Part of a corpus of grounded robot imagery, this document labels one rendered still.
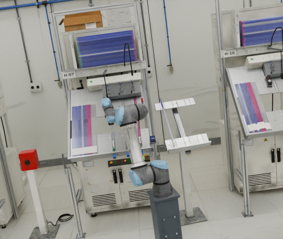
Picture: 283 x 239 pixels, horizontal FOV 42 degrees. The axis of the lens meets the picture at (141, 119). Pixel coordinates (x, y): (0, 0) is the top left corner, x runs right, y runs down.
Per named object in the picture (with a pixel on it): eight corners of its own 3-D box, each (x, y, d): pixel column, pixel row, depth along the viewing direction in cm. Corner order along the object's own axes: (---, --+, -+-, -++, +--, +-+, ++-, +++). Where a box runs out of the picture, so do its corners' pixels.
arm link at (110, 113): (122, 117, 279) (118, 105, 283) (108, 120, 275) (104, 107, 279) (120, 121, 286) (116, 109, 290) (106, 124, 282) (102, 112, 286)
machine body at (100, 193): (160, 209, 342) (152, 147, 327) (86, 219, 342) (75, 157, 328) (156, 181, 405) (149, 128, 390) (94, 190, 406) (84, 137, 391)
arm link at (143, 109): (152, 100, 246) (129, 103, 292) (137, 103, 242) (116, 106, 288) (156, 116, 247) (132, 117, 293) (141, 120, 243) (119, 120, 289)
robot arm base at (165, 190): (177, 194, 246) (175, 180, 244) (155, 199, 243) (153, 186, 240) (169, 186, 260) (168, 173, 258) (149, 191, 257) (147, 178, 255)
